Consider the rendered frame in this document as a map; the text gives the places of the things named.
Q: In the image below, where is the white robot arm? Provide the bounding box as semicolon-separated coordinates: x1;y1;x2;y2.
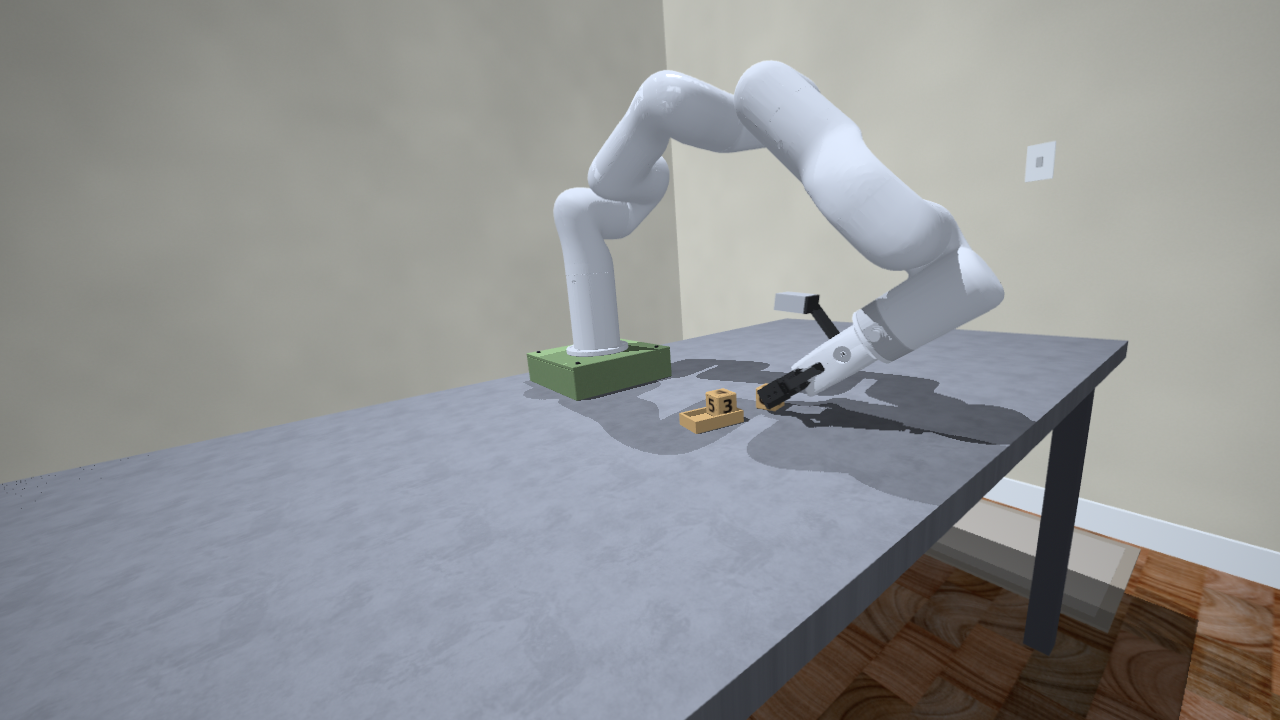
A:
554;61;1005;361

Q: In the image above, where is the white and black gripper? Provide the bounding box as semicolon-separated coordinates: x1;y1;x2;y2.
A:
756;313;893;409

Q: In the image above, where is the tan wooden number cube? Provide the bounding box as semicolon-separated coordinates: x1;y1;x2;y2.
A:
756;383;785;411
705;388;737;416

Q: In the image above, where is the tan wooden tray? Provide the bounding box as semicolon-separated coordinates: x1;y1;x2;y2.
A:
678;407;744;434

